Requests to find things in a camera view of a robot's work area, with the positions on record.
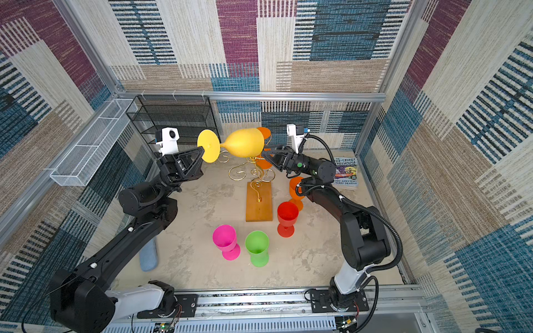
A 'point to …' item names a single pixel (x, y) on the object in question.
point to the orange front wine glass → (293, 182)
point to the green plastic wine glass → (257, 243)
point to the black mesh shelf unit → (189, 114)
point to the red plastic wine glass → (287, 215)
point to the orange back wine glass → (262, 164)
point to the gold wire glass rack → (259, 190)
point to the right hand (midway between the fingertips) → (263, 154)
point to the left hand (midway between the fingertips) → (201, 159)
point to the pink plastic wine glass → (225, 238)
